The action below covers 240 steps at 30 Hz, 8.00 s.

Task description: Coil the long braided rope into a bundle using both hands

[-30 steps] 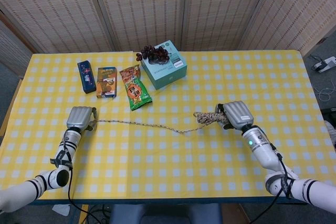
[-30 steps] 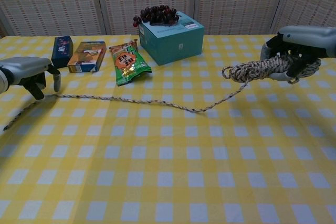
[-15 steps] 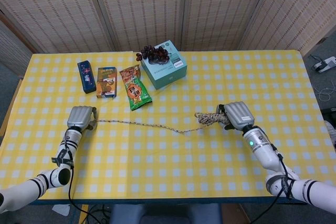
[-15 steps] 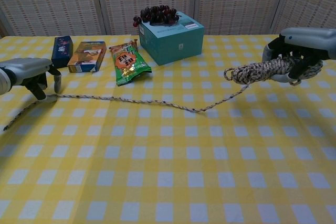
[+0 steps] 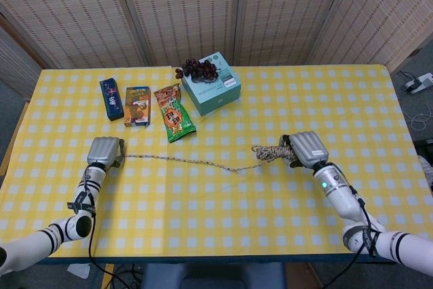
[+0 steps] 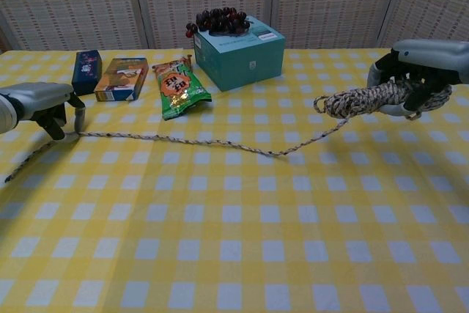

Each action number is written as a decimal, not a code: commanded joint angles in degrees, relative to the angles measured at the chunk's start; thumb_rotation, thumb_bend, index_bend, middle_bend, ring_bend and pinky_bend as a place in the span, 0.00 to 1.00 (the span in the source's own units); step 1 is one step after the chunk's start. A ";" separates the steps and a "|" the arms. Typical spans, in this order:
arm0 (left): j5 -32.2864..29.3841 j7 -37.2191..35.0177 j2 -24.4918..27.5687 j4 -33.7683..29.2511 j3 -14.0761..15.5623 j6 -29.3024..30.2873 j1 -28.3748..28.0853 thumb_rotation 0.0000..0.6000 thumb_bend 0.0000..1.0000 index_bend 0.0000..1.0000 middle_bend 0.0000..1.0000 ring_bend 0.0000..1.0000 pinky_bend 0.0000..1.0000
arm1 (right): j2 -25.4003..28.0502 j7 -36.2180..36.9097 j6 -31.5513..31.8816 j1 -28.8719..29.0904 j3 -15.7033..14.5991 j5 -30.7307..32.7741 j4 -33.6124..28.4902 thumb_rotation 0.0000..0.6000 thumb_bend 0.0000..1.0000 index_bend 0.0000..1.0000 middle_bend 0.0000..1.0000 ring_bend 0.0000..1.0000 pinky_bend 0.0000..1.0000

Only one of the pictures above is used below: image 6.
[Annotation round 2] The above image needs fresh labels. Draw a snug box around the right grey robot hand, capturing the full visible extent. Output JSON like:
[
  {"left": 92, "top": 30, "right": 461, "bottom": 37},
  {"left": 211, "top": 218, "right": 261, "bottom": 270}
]
[{"left": 367, "top": 39, "right": 469, "bottom": 120}]

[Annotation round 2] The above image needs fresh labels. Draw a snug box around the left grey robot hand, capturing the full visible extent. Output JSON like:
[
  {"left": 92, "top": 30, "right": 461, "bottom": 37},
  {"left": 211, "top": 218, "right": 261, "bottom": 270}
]
[{"left": 0, "top": 83, "right": 87, "bottom": 141}]

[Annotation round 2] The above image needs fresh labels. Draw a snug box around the beige black-flecked braided rope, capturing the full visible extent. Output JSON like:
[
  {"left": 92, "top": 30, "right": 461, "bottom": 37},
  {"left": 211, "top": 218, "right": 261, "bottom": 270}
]
[{"left": 4, "top": 80, "right": 454, "bottom": 184}]

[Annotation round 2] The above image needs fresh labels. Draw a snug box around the dark blue carton box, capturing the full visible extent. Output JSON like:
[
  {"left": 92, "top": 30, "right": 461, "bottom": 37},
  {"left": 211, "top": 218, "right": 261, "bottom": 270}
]
[{"left": 71, "top": 49, "right": 103, "bottom": 97}]

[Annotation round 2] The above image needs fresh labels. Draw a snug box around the orange brown carton box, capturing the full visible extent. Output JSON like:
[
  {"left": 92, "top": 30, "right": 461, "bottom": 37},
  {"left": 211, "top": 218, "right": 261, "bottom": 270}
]
[{"left": 94, "top": 57, "right": 149, "bottom": 103}]

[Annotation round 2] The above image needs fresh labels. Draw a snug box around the woven folding screen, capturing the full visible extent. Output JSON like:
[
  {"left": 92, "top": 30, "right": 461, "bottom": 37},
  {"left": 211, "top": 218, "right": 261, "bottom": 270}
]
[{"left": 0, "top": 0, "right": 469, "bottom": 51}]

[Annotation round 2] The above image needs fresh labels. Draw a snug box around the green orange snack bag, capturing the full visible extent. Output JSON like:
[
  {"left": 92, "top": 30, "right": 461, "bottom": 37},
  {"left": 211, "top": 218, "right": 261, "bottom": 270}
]
[{"left": 152, "top": 54, "right": 213, "bottom": 121}]

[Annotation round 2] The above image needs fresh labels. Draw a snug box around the teal cardboard box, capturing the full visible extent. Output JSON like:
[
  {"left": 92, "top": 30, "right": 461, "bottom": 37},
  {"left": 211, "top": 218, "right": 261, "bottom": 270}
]
[{"left": 193, "top": 15, "right": 286, "bottom": 92}]

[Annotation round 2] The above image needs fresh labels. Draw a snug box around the dark red grape bunch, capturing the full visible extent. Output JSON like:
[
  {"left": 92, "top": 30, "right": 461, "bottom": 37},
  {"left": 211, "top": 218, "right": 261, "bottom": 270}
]
[{"left": 185, "top": 7, "right": 252, "bottom": 39}]

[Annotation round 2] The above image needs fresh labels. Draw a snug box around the yellow white checked tablecloth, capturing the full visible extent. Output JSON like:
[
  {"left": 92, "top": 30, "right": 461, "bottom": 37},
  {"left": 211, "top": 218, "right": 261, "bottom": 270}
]
[{"left": 0, "top": 48, "right": 469, "bottom": 313}]

